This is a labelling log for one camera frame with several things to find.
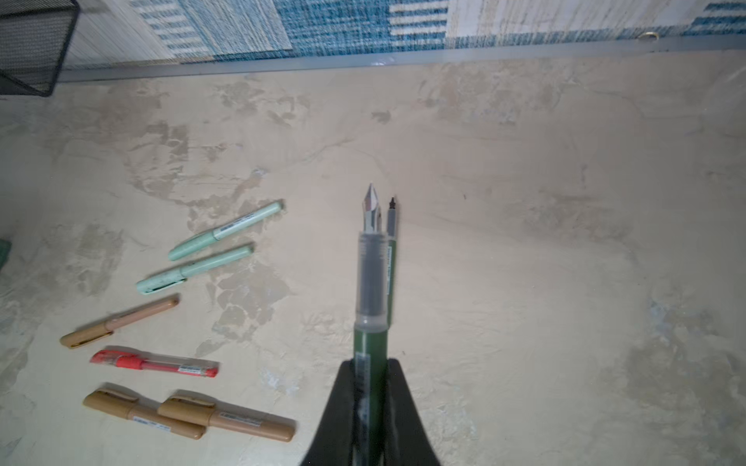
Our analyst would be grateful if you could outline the brown marker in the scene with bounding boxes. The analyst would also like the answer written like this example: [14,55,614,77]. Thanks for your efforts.
[157,395,296,443]
[59,295,181,349]
[83,388,207,440]

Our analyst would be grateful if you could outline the dark green pen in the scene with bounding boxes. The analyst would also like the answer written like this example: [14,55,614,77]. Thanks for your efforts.
[353,186,390,465]
[387,196,397,324]

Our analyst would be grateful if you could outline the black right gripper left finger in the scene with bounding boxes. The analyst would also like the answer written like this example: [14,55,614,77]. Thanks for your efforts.
[300,360,356,466]

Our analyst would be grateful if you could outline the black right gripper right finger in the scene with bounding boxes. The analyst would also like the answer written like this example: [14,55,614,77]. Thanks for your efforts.
[384,358,441,466]

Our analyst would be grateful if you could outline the light green marker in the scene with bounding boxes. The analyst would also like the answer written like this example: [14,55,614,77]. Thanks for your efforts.
[168,200,285,261]
[136,246,254,295]

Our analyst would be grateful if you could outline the red gel pen upper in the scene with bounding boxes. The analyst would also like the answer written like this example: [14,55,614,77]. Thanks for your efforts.
[89,349,220,379]

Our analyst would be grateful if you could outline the black wire mesh shelf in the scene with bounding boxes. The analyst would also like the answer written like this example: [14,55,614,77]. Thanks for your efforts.
[1,0,81,97]

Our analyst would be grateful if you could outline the dark green pen cap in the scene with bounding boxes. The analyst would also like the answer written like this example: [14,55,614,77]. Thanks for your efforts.
[0,239,12,269]

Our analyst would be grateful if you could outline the brown marker middle left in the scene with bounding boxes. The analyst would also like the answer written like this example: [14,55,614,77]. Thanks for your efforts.
[83,388,207,440]

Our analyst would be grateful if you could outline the brown marker upper left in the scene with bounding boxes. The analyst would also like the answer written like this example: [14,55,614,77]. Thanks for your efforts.
[59,295,181,349]

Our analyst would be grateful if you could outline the brown marker middle right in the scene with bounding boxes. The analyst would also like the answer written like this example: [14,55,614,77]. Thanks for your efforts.
[157,395,296,443]

